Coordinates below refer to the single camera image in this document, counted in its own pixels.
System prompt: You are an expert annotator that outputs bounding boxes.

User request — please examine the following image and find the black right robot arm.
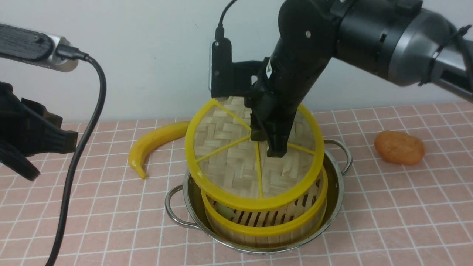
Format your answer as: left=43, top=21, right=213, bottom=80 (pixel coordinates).
left=245, top=0, right=472, bottom=158

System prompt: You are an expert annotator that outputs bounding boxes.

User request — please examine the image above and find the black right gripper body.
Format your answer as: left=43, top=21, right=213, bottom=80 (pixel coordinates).
left=231, top=59, right=300, bottom=133

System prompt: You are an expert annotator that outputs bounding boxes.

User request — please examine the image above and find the woven bamboo steamer lid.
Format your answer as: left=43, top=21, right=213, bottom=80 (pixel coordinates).
left=185, top=97, right=324, bottom=211

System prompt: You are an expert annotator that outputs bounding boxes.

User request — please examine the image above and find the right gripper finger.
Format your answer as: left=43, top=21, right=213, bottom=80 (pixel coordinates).
left=250, top=111, right=269, bottom=142
left=266, top=122, right=292, bottom=158

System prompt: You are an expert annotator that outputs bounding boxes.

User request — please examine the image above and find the yellow toy banana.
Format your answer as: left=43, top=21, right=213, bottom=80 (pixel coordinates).
left=128, top=121, right=190, bottom=180

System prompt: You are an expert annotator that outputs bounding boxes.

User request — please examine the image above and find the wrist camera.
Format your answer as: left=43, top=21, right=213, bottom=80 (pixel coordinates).
left=210, top=37, right=234, bottom=98
left=0, top=24, right=78, bottom=72

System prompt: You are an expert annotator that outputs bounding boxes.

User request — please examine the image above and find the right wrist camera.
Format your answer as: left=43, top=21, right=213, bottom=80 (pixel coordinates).
left=210, top=37, right=234, bottom=98

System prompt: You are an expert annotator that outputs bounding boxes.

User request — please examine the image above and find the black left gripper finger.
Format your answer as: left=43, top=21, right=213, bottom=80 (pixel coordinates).
left=0, top=141, right=40, bottom=181

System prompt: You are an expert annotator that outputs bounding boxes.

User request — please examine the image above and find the stainless steel pot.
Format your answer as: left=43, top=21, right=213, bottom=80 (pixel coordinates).
left=164, top=139, right=353, bottom=255

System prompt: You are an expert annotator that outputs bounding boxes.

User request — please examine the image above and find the bamboo steamer yellow rim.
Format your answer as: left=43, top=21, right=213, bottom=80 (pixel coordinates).
left=201, top=168, right=328, bottom=248

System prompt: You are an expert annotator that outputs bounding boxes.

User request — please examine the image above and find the right camera cable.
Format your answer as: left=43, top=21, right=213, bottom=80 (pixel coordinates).
left=215, top=0, right=239, bottom=40

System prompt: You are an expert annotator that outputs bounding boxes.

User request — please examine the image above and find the black camera cable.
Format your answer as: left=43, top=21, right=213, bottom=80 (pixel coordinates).
left=44, top=44, right=107, bottom=266

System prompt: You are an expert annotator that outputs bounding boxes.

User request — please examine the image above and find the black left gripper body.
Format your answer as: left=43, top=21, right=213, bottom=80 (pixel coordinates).
left=0, top=82, right=78, bottom=157

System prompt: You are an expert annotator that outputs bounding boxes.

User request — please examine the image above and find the orange toy potato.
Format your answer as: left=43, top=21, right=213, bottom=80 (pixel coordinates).
left=374, top=131, right=426, bottom=166

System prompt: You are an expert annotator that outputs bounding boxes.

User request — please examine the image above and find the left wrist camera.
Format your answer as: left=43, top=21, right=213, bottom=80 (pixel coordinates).
left=0, top=24, right=78, bottom=72

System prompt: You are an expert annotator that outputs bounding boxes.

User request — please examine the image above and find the pink checkered tablecloth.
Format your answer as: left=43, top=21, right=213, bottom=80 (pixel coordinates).
left=0, top=102, right=473, bottom=266

